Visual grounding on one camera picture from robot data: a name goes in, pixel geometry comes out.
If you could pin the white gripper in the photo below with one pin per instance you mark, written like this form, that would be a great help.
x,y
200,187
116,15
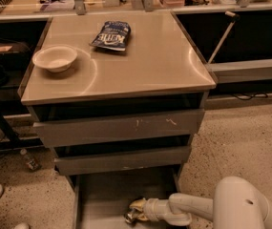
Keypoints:
x,y
151,209

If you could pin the silver redbull can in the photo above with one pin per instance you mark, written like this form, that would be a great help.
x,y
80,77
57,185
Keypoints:
x,y
131,215

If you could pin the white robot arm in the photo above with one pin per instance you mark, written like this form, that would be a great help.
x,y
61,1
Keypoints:
x,y
237,204

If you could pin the grey open bottom drawer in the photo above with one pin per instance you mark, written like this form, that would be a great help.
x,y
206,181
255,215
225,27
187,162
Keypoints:
x,y
101,200

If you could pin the grey middle drawer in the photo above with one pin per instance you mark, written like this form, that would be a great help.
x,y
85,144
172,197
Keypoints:
x,y
122,161

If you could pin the grey top drawer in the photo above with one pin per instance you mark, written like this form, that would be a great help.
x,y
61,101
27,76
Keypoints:
x,y
118,128

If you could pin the grey drawer cabinet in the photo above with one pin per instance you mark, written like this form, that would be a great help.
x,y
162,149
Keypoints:
x,y
158,72

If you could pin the plastic bottle on floor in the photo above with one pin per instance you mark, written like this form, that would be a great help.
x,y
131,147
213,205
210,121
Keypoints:
x,y
30,160

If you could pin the black stand leg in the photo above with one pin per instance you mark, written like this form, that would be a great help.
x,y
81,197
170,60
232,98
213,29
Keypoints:
x,y
14,141

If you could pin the white bowl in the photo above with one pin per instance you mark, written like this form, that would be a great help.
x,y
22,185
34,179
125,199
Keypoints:
x,y
55,59

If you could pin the blue chip bag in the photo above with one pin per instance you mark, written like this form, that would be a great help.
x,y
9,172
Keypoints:
x,y
113,36

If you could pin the black bag on shelf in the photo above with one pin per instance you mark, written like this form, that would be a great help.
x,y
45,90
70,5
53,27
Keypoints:
x,y
15,56

